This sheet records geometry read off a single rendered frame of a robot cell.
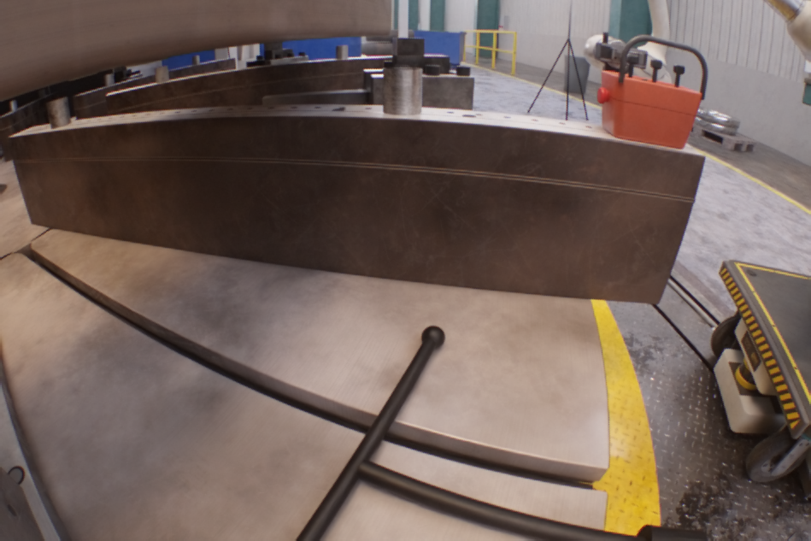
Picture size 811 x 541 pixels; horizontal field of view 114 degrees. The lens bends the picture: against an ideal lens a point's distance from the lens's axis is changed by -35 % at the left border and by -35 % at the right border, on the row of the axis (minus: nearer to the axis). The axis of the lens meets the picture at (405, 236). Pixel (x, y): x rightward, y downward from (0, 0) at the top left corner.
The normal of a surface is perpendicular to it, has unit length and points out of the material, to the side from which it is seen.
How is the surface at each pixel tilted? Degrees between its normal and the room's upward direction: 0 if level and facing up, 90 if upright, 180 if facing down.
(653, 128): 97
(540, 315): 0
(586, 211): 90
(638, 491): 0
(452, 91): 90
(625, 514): 0
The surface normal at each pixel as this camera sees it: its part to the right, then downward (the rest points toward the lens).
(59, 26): 0.91, 0.21
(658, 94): -0.18, 0.57
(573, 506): 0.01, -0.88
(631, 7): 0.15, 0.48
